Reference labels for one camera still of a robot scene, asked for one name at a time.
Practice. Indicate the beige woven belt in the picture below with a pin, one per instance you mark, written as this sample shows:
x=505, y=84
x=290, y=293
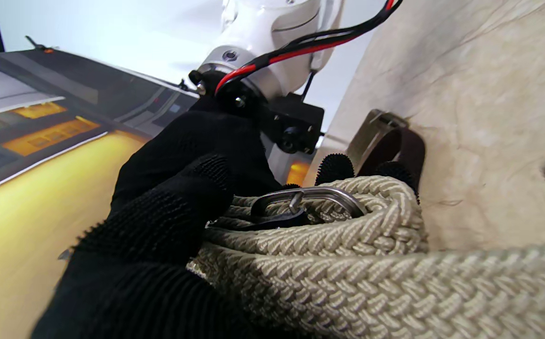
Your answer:
x=371, y=282

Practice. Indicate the grey counter with orange light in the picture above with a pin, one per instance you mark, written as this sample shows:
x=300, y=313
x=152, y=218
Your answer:
x=42, y=136

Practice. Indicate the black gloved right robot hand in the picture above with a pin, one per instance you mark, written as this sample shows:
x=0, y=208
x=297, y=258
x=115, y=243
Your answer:
x=197, y=136

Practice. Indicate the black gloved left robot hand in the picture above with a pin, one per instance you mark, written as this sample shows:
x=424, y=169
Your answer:
x=126, y=292

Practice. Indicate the black leather belt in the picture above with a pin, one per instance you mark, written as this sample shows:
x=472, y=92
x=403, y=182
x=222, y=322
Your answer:
x=409, y=150

